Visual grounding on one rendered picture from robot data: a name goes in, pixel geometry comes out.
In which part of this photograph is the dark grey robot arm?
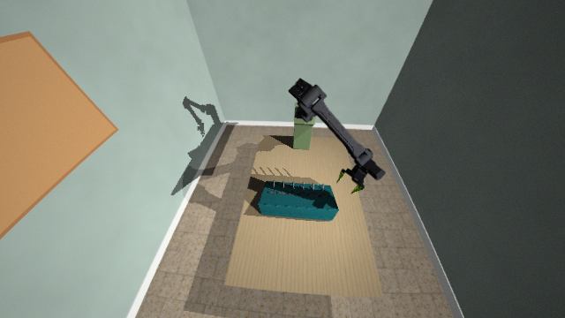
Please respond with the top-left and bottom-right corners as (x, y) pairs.
(288, 79), (386, 183)

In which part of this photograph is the teal wedge-shaped console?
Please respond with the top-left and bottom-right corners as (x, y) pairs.
(258, 181), (339, 221)

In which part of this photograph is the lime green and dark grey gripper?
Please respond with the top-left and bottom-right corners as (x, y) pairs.
(337, 168), (365, 194)

